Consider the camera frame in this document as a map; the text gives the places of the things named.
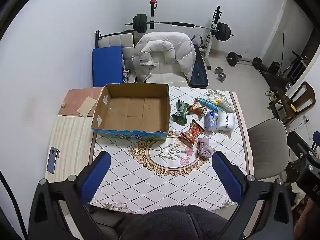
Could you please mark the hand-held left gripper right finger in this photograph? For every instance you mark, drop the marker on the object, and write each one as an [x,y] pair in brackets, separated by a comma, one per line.
[227,177]

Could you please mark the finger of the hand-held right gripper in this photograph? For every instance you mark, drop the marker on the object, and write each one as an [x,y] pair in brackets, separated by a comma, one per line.
[298,143]
[317,137]

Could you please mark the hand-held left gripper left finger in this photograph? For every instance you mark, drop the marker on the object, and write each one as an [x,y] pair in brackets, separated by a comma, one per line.
[96,177]

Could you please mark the purple scrunchie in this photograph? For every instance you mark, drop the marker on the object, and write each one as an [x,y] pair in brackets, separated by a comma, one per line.
[206,148]

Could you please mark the white soft packet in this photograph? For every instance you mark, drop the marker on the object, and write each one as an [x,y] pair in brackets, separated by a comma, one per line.
[226,122]

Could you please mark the red snack packet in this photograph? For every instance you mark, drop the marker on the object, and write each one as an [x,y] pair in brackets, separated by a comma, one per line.
[192,131]

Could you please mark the blue and white tissue pack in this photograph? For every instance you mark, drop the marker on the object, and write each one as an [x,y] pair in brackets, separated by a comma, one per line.
[211,120]

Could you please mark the cardboard box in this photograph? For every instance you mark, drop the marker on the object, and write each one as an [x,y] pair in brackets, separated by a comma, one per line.
[132,115]

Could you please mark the clear plastic bag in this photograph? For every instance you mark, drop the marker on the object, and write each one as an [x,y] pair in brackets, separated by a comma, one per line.
[225,105]

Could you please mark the orange snack packet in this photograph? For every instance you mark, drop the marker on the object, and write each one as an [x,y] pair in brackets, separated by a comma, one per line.
[197,110]

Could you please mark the long blue packet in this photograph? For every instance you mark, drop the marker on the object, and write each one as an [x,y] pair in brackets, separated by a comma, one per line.
[207,103]

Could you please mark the green snack packet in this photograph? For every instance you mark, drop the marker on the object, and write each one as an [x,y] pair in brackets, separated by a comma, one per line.
[180,111]

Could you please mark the person's right forearm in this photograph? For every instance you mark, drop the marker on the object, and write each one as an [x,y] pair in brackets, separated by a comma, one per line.
[311,220]

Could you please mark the grey shell chair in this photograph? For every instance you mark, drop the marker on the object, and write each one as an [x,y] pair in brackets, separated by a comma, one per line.
[267,150]

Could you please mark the dark wooden chair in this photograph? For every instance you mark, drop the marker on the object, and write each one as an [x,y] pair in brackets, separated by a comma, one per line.
[300,100]

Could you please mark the blue grey phone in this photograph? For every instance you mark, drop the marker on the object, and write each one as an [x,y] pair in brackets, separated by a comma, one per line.
[53,160]

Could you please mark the pair of white shoes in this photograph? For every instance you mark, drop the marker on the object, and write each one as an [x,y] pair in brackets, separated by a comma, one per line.
[270,95]

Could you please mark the person's dark fleece clothing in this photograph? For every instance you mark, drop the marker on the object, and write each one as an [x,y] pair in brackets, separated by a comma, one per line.
[175,222]

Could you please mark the beige card sheet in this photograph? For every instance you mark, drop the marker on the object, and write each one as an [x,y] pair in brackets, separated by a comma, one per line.
[86,106]

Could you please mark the pink mat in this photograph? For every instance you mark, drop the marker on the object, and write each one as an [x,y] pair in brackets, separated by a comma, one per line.
[75,97]

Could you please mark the short barbell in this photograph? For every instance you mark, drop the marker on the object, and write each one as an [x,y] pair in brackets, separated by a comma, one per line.
[243,61]

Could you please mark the chrome dumbbell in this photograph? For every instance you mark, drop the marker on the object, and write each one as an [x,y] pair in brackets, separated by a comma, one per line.
[222,77]
[218,70]

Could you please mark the small red white boxes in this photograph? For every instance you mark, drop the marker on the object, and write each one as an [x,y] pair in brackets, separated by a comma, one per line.
[127,74]

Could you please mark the black blue weight bench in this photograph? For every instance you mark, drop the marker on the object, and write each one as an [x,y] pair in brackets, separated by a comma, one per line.
[200,72]

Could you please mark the blue folded mat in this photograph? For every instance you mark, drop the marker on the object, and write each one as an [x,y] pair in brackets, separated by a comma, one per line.
[107,66]

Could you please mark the white padded chair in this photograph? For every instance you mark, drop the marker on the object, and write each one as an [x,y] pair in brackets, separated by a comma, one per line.
[167,78]

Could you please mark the white tufted chair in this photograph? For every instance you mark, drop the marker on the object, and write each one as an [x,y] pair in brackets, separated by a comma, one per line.
[112,40]

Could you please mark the black metal stand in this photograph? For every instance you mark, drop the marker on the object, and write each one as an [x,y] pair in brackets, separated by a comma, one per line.
[97,38]

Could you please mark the white down jacket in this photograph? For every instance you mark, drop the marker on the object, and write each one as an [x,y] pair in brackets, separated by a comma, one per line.
[162,52]

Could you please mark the white bench press rack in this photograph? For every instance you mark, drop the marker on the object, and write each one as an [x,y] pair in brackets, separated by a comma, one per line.
[214,20]

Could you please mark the long barbell with black plates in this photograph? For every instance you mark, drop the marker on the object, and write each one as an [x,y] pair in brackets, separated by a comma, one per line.
[182,25]

